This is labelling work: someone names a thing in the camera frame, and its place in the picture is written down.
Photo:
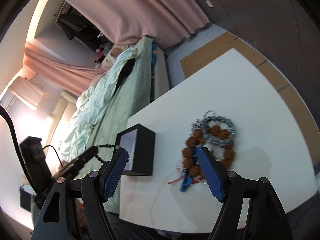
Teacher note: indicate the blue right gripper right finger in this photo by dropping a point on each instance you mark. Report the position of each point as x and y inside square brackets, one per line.
[212, 173]

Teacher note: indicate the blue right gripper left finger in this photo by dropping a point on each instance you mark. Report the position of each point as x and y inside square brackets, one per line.
[112, 172]

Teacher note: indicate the silver chain keyring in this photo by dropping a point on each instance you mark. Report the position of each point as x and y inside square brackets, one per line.
[195, 127]

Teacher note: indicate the black jewelry box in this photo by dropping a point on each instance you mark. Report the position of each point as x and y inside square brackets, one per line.
[139, 142]

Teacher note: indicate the pale green duvet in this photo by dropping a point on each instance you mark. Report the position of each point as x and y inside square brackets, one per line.
[90, 108]

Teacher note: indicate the green bed cover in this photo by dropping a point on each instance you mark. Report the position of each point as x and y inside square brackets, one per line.
[130, 98]

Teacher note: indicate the pink curtain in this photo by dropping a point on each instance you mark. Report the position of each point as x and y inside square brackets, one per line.
[73, 78]
[127, 21]

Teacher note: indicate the black garment on bed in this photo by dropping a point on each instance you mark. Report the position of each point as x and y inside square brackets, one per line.
[124, 73]

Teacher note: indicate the floral pillow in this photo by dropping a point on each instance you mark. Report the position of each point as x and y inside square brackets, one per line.
[112, 55]

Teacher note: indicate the plush toys pile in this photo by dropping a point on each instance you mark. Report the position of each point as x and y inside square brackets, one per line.
[101, 52]

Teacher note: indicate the white wall socket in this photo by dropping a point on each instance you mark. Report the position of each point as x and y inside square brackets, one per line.
[209, 3]

